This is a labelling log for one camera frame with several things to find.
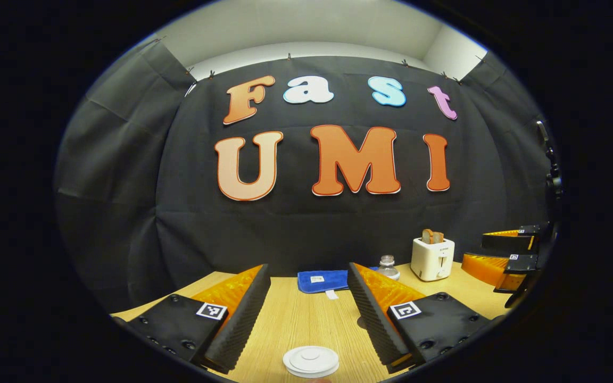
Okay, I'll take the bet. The black articulated stand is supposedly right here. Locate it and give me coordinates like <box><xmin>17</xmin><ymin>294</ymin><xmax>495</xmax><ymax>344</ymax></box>
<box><xmin>536</xmin><ymin>121</ymin><xmax>564</xmax><ymax>200</ymax></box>

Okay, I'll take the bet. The clear water bottle white label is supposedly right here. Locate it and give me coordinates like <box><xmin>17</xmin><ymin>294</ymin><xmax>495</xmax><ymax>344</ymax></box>
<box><xmin>378</xmin><ymin>255</ymin><xmax>401</xmax><ymax>281</ymax></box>

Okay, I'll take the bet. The blue folded towel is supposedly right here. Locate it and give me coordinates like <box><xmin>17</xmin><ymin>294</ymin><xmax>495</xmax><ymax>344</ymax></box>
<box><xmin>297</xmin><ymin>267</ymin><xmax>380</xmax><ymax>300</ymax></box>

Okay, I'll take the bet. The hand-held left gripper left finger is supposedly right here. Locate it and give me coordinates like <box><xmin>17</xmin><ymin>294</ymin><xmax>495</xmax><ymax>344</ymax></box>
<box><xmin>126</xmin><ymin>263</ymin><xmax>272</xmax><ymax>374</ymax></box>

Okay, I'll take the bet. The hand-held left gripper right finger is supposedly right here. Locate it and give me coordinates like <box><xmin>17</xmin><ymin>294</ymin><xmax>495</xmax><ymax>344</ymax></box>
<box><xmin>347</xmin><ymin>262</ymin><xmax>491</xmax><ymax>373</ymax></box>

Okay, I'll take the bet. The white toaster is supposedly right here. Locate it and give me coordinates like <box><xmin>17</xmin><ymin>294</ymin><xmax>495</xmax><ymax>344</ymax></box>
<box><xmin>410</xmin><ymin>237</ymin><xmax>455</xmax><ymax>281</ymax></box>

